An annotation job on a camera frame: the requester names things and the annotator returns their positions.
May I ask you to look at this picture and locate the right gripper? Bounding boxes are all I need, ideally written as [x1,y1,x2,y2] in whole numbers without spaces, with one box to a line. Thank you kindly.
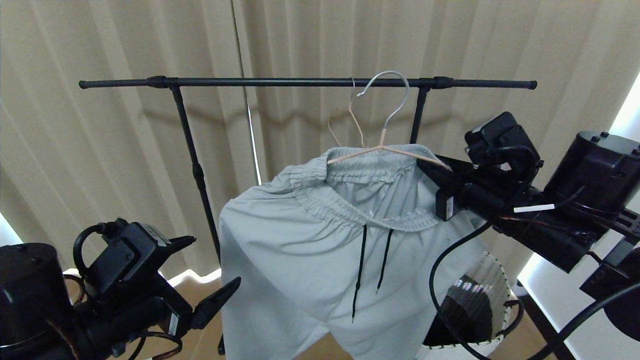
[435,181,512,222]

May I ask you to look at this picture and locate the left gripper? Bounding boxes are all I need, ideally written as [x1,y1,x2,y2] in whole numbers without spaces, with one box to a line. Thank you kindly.
[82,235,242,357]

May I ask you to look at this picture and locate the pale grey shorts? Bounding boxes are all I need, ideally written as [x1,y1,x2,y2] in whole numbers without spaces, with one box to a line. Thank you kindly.
[219,144,493,360]

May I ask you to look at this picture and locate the pink clothes hanger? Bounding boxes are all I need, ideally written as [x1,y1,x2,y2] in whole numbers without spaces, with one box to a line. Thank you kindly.
[326,70,452,171]
[327,77,368,149]

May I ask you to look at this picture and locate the white laundry basket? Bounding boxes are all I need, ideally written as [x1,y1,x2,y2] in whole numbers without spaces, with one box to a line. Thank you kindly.
[417,251,525,360]

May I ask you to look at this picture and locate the black clothes rack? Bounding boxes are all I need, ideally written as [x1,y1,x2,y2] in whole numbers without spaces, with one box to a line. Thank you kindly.
[79,76,538,356]

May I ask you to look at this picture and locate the beige curtain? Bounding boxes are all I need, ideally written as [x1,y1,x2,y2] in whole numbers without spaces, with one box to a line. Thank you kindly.
[0,0,640,286]

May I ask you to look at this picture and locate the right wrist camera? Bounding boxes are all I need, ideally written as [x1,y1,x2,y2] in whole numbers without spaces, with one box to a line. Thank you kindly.
[464,111,543,183]

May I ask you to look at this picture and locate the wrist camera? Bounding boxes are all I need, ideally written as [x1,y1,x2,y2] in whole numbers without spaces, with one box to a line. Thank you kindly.
[82,218,173,301]
[464,111,543,183]

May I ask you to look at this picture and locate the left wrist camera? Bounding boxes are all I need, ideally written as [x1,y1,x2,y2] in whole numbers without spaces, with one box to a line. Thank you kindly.
[82,218,173,301]

